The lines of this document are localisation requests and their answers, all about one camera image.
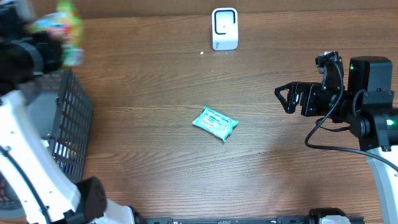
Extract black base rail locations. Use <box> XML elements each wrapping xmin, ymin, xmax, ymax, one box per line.
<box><xmin>134</xmin><ymin>207</ymin><xmax>365</xmax><ymax>224</ymax></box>

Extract colourful gummy candy bag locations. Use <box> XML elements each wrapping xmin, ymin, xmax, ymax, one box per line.
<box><xmin>28</xmin><ymin>0</ymin><xmax>84</xmax><ymax>67</ymax></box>

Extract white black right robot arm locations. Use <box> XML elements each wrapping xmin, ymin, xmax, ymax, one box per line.
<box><xmin>274</xmin><ymin>52</ymin><xmax>397</xmax><ymax>223</ymax></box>

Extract teal wet wipes pack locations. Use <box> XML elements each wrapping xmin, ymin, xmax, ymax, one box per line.
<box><xmin>192</xmin><ymin>107</ymin><xmax>239</xmax><ymax>142</ymax></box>

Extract white barcode scanner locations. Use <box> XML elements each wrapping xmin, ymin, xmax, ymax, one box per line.
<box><xmin>211</xmin><ymin>7</ymin><xmax>239</xmax><ymax>51</ymax></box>

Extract grey plastic mesh basket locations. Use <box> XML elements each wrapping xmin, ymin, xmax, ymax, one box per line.
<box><xmin>1</xmin><ymin>70</ymin><xmax>93</xmax><ymax>223</ymax></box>

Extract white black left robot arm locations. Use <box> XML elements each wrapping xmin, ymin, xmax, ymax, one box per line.
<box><xmin>1</xmin><ymin>1</ymin><xmax>143</xmax><ymax>224</ymax></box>

